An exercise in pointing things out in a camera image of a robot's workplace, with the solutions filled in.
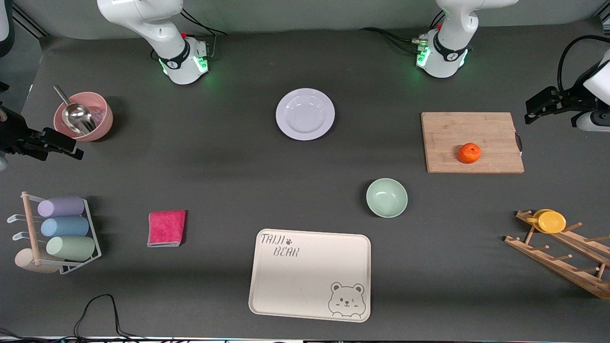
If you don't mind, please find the orange fruit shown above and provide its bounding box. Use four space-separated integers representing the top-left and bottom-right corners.
458 143 482 164

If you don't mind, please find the white round plate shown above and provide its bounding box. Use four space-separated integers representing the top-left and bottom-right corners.
275 88 336 141

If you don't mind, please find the metal scoop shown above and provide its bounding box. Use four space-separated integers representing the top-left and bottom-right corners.
53 85 97 135

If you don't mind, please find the pink bowl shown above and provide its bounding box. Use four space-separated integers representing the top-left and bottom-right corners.
53 92 114 142

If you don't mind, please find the purple cup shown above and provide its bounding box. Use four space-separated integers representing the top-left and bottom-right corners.
38 196 85 218

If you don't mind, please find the blue cup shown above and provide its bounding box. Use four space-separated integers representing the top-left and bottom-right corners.
41 217 90 238

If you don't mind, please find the wooden cutting board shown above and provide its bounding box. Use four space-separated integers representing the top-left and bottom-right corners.
421 112 525 174

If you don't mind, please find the green cup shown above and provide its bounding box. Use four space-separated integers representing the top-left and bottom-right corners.
46 236 96 262

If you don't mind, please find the yellow cup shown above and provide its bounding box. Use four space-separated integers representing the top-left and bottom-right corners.
527 209 567 234

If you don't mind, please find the beige cup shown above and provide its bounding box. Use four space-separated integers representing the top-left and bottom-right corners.
14 248 62 274

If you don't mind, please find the pink folded cloth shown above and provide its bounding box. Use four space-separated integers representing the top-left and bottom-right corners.
147 210 187 248

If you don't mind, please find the wooden peg drying rack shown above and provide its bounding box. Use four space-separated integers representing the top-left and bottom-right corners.
504 210 610 300

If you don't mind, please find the pale green bowl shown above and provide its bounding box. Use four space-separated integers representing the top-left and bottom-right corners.
366 178 408 219

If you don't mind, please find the cream bear print tray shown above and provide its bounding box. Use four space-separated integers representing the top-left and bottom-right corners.
248 229 371 323

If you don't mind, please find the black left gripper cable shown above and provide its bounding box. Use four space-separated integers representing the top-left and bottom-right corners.
557 34 610 92

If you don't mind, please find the white wire cup rack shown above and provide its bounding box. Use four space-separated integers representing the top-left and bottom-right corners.
7 192 102 275

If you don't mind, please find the thin black looped cable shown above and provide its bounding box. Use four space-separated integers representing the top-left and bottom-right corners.
0 294 148 343

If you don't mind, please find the black left arm base cable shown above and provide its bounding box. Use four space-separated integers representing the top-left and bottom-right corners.
359 10 447 54

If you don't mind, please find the black arm base cable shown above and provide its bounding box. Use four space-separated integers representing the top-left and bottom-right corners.
151 8 227 63
359 10 447 54

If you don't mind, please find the black right arm base cable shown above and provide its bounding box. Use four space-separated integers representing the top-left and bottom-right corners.
151 8 227 63

